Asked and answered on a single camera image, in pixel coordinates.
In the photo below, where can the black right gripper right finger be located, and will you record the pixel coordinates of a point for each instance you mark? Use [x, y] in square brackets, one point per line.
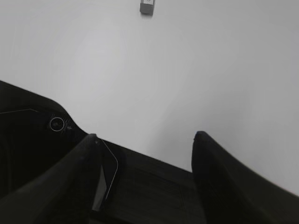
[232, 193]

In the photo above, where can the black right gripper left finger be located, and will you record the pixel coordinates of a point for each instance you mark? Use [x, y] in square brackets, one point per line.
[64, 194]

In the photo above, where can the black robot base panel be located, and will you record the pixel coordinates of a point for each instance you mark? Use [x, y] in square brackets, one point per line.
[37, 132]

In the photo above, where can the grey eraser right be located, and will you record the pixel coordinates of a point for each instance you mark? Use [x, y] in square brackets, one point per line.
[147, 7]

